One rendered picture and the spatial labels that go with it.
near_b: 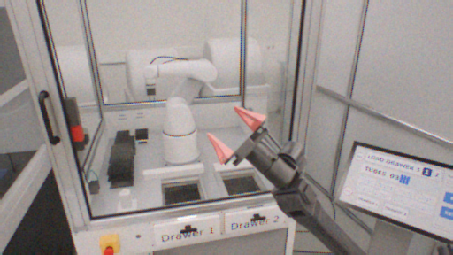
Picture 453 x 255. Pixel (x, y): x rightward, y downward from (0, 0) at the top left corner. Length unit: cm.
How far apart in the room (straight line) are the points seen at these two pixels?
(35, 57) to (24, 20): 11
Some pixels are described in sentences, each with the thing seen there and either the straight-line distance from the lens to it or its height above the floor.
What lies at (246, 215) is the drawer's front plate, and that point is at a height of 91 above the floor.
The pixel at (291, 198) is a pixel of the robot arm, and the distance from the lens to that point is 69.
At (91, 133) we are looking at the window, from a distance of 115.
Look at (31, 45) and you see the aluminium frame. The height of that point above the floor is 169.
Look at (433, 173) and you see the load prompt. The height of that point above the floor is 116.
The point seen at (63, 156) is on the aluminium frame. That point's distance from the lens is 119.
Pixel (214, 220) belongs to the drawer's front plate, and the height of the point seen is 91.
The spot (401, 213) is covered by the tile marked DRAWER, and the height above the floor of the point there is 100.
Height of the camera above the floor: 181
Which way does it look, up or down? 25 degrees down
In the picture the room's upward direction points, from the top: straight up
